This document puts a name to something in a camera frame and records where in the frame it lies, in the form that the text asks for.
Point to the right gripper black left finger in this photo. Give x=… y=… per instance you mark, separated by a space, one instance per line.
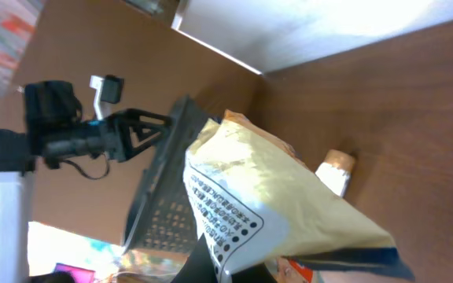
x=198 y=267

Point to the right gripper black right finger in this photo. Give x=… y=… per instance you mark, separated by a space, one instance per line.
x=254 y=274

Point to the grey plastic mesh basket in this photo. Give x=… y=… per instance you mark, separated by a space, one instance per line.
x=160 y=217

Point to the white tube with tan cap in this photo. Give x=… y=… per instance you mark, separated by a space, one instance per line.
x=336 y=170

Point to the yellow snack packet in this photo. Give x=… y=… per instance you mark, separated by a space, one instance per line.
x=253 y=200

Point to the red coffee stick sachet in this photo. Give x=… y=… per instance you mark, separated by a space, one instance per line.
x=296 y=273

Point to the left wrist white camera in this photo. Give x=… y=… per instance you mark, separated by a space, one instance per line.
x=108 y=91

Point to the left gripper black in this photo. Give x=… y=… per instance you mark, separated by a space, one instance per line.
x=142 y=130

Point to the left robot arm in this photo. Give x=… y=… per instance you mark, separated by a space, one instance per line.
x=45 y=102

